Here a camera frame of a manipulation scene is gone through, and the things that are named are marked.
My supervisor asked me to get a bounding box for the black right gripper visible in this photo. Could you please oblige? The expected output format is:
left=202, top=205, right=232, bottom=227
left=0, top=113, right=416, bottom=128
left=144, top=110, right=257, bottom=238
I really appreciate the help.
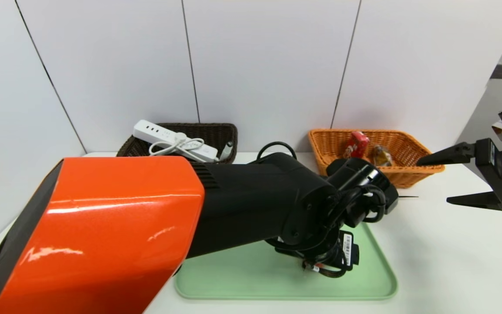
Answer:
left=416, top=138, right=502, bottom=218

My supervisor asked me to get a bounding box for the brown snack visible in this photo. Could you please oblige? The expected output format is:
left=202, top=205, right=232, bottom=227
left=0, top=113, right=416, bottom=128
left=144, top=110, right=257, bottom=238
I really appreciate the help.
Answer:
left=372, top=144, right=393, bottom=167

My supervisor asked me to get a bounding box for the red snack box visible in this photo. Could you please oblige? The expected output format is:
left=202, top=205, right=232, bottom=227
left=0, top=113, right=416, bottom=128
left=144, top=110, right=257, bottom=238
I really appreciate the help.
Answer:
left=343, top=131, right=370, bottom=160

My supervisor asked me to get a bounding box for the white marker pen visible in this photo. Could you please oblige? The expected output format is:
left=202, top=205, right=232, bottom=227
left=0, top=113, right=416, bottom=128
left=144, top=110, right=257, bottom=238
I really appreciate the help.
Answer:
left=219, top=140, right=234, bottom=163

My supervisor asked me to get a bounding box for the white power strip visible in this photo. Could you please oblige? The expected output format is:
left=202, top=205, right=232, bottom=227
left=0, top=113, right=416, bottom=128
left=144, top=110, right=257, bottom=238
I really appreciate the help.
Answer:
left=133, top=119, right=219, bottom=164

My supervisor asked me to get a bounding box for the orange wicker basket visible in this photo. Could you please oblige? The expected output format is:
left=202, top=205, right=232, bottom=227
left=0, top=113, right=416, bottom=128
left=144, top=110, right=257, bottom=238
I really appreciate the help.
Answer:
left=308, top=128, right=446, bottom=189

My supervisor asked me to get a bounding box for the dark brown wicker basket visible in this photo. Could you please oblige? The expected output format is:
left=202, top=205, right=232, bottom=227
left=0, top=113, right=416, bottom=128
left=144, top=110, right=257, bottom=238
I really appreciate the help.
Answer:
left=116, top=123, right=239, bottom=165

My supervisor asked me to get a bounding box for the light green plastic tray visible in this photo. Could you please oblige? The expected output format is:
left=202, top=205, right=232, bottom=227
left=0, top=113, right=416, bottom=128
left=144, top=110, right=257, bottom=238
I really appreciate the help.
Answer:
left=174, top=222, right=399, bottom=301

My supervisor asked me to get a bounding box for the white power strip cable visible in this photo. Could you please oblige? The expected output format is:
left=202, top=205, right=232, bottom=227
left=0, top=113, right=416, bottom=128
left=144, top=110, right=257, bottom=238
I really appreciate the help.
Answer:
left=148, top=133, right=206, bottom=157

